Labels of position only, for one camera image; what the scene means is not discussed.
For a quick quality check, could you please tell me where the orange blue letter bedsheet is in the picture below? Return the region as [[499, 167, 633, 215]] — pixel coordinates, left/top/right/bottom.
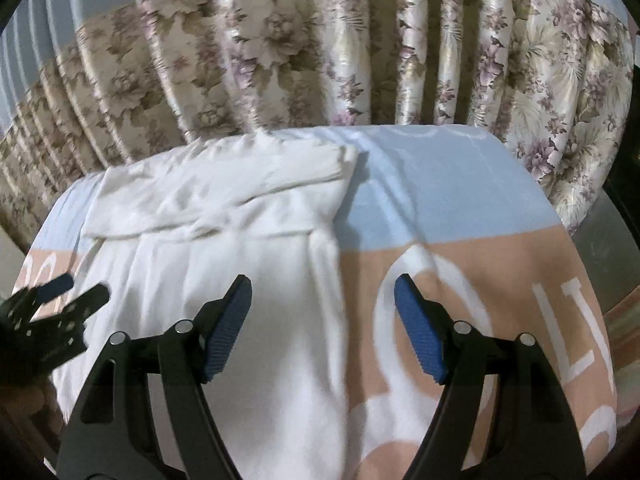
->
[[17, 126, 616, 479]]

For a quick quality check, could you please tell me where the floral blue curtain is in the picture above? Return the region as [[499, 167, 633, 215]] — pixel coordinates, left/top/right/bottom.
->
[[1, 0, 634, 249]]

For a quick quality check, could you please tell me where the white knit sweater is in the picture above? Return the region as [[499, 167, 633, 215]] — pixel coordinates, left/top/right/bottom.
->
[[53, 133, 358, 479]]

